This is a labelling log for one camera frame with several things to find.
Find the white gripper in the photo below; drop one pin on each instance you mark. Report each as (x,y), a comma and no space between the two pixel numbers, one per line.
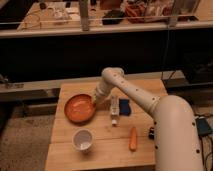
(99,95)

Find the orange ceramic bowl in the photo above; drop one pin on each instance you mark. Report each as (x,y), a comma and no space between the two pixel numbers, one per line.
(79,108)

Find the red patterned bag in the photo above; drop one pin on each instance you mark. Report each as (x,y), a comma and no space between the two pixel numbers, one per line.
(135,12)

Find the grey metal post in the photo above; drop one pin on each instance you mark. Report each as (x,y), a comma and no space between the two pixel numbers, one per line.
(83,8)

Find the orange carrot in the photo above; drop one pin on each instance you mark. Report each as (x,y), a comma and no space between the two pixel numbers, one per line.
(133,139)

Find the black bag on bench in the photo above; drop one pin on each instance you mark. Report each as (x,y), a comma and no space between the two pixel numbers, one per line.
(113,17)

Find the blue sponge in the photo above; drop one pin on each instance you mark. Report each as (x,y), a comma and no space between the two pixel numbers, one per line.
(124,107)

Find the black crate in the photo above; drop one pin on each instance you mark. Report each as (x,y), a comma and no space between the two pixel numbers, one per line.
(198,67)

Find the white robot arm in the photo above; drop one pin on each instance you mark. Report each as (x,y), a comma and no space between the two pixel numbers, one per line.
(176,139)

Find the white plastic cup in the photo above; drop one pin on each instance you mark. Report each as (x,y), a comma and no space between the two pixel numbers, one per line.
(82,140)

